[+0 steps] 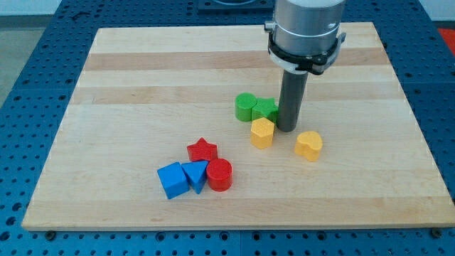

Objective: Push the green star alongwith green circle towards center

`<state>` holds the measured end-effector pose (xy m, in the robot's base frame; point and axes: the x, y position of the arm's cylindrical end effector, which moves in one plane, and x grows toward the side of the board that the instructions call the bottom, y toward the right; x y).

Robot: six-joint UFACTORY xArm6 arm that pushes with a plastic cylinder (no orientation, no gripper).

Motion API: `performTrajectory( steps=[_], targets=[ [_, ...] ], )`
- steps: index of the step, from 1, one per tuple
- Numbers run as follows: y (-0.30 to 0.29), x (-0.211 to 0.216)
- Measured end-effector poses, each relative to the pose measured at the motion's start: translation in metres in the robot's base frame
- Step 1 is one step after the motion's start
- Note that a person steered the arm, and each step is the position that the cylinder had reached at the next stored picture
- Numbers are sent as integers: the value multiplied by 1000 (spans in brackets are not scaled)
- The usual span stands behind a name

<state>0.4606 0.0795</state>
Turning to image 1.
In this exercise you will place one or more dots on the green cylinder block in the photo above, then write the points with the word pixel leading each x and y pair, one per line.
pixel 244 103

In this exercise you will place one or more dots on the green star block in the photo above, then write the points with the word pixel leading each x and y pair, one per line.
pixel 265 107

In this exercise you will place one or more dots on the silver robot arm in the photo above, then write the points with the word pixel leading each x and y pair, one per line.
pixel 303 35

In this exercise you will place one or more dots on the red star block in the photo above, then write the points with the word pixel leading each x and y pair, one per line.
pixel 202 151

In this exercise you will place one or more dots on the yellow hexagon block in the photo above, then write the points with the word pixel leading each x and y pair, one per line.
pixel 261 133

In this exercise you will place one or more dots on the red cylinder block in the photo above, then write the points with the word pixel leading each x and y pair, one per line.
pixel 219 174

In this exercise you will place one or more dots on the blue triangle block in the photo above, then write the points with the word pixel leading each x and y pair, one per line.
pixel 195 172

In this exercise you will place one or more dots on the blue cube block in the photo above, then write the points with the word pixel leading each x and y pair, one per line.
pixel 173 180

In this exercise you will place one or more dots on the light wooden board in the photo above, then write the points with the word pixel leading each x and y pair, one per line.
pixel 145 94

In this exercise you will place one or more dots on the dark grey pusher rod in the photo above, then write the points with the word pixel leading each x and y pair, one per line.
pixel 290 100

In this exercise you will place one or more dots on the yellow heart block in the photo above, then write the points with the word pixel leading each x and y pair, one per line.
pixel 309 145

